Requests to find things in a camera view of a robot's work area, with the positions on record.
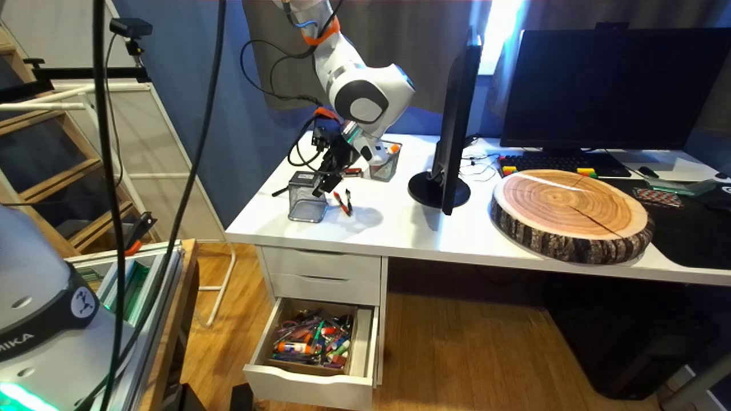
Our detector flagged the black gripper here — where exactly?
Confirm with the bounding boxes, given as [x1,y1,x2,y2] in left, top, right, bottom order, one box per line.
[312,137,362,194]

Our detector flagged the grey mesh basket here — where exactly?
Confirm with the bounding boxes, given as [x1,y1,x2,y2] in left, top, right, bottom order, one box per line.
[285,170,330,226]

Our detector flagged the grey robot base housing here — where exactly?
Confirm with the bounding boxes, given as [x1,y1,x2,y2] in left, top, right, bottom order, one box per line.
[0,204,100,411]

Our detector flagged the white desk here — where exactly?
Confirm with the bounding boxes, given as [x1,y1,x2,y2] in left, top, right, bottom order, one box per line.
[223,132,731,411]

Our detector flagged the closed white drawer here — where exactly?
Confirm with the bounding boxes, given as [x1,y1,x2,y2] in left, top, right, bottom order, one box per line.
[260,247,383,309]

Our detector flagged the black monitor with round stand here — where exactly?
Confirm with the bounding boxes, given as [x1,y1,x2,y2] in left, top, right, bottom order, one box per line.
[406,44,485,217]

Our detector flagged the pile of colourful pens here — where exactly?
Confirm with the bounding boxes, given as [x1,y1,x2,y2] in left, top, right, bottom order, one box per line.
[270,309,354,374]

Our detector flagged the wide grey curtain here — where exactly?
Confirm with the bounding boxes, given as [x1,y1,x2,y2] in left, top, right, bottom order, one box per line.
[243,0,488,117]

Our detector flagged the open white drawer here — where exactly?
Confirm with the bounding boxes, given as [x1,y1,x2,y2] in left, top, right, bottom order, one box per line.
[243,295,382,411]

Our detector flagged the black tripod pole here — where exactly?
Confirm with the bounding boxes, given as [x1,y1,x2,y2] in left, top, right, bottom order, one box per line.
[90,0,127,411]

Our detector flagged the wood log slice cushion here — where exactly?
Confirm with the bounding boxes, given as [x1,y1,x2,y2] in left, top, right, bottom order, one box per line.
[488,166,655,268]

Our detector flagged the black webcam on stand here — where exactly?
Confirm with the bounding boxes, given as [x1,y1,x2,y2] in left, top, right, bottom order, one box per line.
[107,17,156,77]

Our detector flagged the large black monitor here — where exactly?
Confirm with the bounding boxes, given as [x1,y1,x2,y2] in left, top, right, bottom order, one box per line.
[501,26,731,156]

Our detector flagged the black box under desk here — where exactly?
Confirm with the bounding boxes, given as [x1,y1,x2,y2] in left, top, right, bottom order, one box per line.
[543,273,717,402]

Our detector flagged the black desk mat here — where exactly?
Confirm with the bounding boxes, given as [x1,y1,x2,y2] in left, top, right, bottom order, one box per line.
[607,179,731,269]

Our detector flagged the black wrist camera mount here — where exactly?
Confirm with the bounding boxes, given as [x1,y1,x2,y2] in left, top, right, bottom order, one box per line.
[308,118,343,150]

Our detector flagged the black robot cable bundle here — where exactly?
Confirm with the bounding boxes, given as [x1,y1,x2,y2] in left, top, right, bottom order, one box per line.
[237,36,332,172]

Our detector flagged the thin black hanging cable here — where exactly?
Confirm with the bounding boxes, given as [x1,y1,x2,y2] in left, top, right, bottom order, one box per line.
[75,0,231,411]

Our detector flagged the wooden ladder frame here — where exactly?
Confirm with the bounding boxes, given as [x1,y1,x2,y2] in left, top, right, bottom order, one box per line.
[0,20,146,258]

